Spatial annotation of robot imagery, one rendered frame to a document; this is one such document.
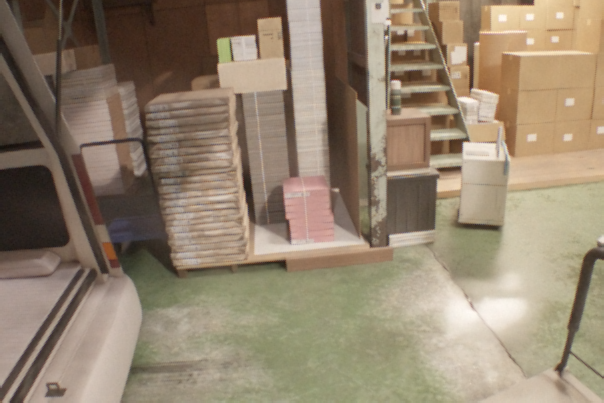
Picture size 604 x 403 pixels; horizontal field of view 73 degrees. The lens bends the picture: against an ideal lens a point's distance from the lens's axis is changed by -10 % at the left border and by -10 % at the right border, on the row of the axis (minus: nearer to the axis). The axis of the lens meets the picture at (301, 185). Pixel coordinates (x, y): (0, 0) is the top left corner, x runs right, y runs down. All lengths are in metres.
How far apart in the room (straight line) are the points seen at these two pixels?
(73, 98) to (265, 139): 1.93
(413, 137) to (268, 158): 0.98
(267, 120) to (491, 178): 1.56
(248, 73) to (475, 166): 1.63
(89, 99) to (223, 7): 3.12
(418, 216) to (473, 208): 0.46
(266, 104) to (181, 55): 3.97
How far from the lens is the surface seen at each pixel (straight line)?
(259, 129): 3.01
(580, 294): 1.73
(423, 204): 2.99
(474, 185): 3.21
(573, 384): 1.93
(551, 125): 4.98
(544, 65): 4.79
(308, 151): 3.07
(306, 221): 2.85
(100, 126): 4.20
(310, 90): 2.98
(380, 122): 2.65
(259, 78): 2.95
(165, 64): 6.88
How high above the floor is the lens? 1.48
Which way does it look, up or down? 21 degrees down
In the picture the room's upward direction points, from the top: 4 degrees counter-clockwise
